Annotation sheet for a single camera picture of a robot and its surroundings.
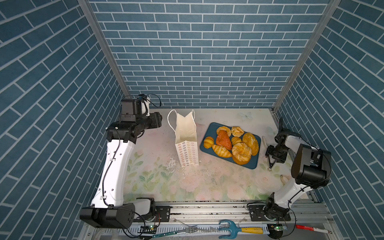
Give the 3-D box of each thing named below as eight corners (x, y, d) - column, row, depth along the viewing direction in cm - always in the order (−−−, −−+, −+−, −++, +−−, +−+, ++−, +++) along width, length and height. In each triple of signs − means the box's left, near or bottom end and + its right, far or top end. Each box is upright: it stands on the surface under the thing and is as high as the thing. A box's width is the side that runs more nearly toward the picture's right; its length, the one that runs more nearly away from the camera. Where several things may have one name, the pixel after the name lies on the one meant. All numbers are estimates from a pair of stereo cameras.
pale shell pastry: (231, 139, 106) (233, 133, 101) (230, 131, 110) (231, 126, 105) (242, 139, 106) (244, 134, 101) (240, 131, 110) (242, 126, 105)
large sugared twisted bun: (232, 165, 92) (235, 159, 86) (230, 149, 99) (232, 142, 93) (249, 165, 92) (253, 159, 86) (246, 149, 100) (249, 142, 93)
